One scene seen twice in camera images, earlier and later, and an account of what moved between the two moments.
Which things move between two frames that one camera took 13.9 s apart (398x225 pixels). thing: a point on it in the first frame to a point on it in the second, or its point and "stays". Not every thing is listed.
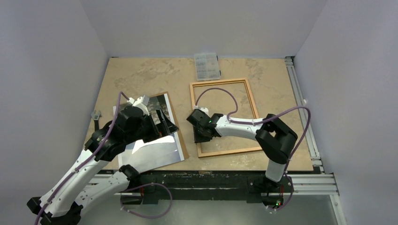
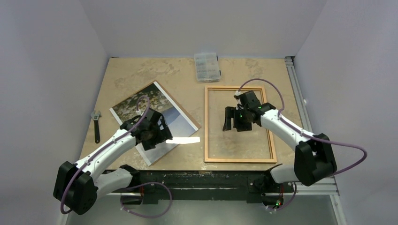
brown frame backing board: [175, 126] to [191, 119]
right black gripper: [202, 132] to [235, 119]
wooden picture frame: [219, 82] to [264, 91]
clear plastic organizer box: [207, 66] stays
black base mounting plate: [254, 186] stays
